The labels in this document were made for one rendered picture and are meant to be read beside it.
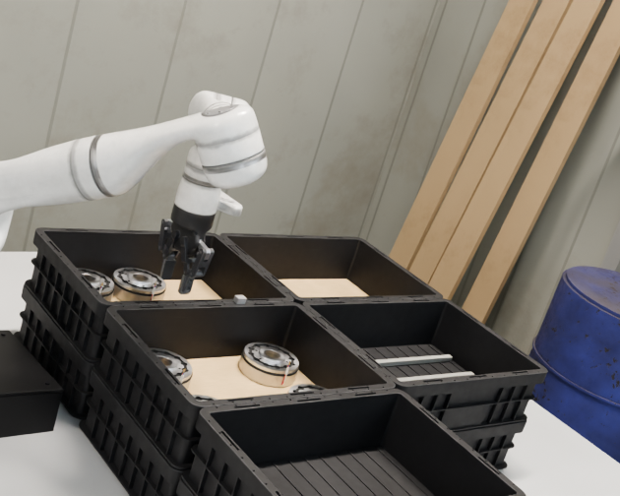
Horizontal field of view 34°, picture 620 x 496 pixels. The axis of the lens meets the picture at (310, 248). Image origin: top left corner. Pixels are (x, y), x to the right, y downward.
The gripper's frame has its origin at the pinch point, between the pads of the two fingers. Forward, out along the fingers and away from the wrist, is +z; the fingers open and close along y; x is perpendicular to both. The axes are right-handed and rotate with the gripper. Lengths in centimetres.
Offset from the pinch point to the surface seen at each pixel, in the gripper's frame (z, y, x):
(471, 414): 7, 44, 39
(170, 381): -0.9, 32.5, -22.5
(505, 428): 11, 45, 49
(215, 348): 7.5, 12.8, 2.1
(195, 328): 3.1, 12.4, -3.3
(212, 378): 9.1, 19.2, -2.5
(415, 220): 34, -97, 183
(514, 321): 62, -65, 222
